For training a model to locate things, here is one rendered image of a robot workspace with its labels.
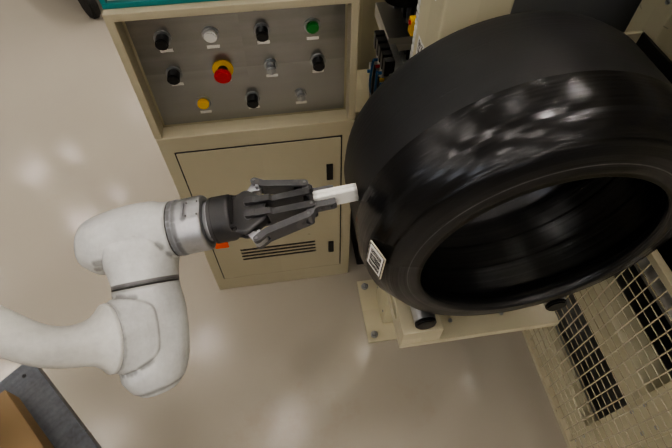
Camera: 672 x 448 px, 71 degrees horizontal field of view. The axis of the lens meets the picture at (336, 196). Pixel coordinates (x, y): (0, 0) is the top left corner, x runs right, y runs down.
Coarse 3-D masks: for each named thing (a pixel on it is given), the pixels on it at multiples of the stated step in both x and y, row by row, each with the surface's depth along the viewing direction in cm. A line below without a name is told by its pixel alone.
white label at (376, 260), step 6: (372, 246) 72; (372, 252) 73; (378, 252) 71; (366, 258) 76; (372, 258) 74; (378, 258) 72; (384, 258) 70; (372, 264) 75; (378, 264) 73; (384, 264) 71; (378, 270) 74; (378, 276) 75
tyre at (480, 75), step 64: (448, 64) 67; (512, 64) 62; (576, 64) 61; (640, 64) 64; (384, 128) 71; (448, 128) 62; (512, 128) 58; (576, 128) 57; (640, 128) 58; (384, 192) 68; (448, 192) 61; (512, 192) 61; (576, 192) 101; (640, 192) 88; (384, 256) 73; (448, 256) 105; (512, 256) 104; (576, 256) 97; (640, 256) 83
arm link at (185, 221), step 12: (168, 204) 74; (180, 204) 73; (192, 204) 73; (204, 204) 74; (168, 216) 72; (180, 216) 72; (192, 216) 72; (204, 216) 73; (168, 228) 72; (180, 228) 72; (192, 228) 72; (204, 228) 73; (180, 240) 72; (192, 240) 72; (204, 240) 72; (180, 252) 74; (192, 252) 75
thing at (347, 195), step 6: (330, 192) 74; (336, 192) 74; (342, 192) 74; (348, 192) 74; (354, 192) 74; (318, 198) 74; (324, 198) 74; (336, 198) 75; (342, 198) 75; (348, 198) 75; (354, 198) 75
